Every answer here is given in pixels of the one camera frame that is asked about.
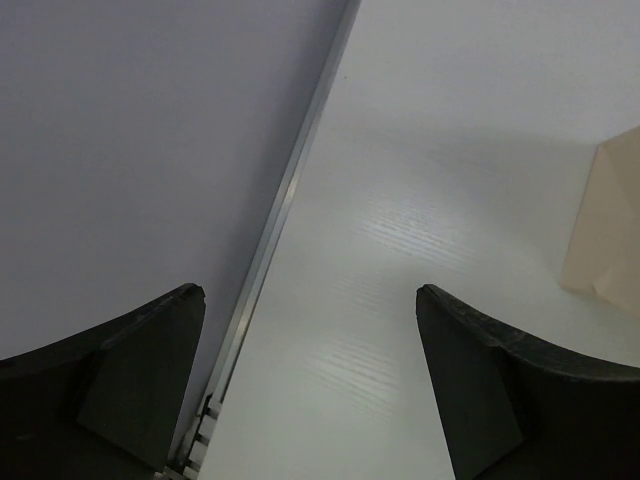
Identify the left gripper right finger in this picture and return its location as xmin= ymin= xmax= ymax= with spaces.
xmin=416 ymin=284 xmax=639 ymax=479

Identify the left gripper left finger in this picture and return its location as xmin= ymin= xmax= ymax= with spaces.
xmin=1 ymin=284 xmax=205 ymax=479

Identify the beige paper bag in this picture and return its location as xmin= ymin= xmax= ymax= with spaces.
xmin=560 ymin=127 xmax=639 ymax=317

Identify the metal table rail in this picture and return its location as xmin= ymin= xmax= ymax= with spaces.
xmin=155 ymin=1 xmax=360 ymax=479

